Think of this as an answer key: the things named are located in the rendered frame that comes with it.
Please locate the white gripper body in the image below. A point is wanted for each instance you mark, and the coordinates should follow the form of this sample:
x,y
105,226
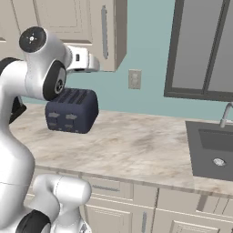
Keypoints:
x,y
93,63

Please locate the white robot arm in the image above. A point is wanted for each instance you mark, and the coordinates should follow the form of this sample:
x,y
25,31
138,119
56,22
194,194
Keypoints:
x,y
12,157

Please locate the beige base cabinet door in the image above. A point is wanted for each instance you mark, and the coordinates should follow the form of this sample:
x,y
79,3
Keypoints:
x,y
118,217
194,223

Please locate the dark blue toaster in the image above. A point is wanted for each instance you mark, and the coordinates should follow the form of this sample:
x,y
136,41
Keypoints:
x,y
72,115

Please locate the dark grey framed window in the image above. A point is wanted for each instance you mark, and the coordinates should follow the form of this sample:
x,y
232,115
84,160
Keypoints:
x,y
197,45

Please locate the beige drawer front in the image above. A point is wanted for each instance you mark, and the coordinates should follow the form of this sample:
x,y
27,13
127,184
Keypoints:
x,y
121,189

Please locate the silver tap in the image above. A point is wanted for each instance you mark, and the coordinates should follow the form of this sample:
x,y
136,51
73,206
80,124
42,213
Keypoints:
x,y
224,116

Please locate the dark grey sink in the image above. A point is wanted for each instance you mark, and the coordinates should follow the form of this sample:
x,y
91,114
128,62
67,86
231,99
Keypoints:
x,y
209,151

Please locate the beige sink front panel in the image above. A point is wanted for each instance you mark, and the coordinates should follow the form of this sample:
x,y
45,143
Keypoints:
x,y
179,200

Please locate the beige wall cabinet carcass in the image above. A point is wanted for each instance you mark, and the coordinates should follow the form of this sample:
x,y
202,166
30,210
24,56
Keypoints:
x,y
121,30

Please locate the beige wall cabinet door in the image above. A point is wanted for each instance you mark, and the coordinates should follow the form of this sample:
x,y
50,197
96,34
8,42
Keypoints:
x,y
82,21
12,18

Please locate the beige wall outlet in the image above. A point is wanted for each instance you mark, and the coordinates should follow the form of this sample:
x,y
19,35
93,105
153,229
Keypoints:
x,y
134,79

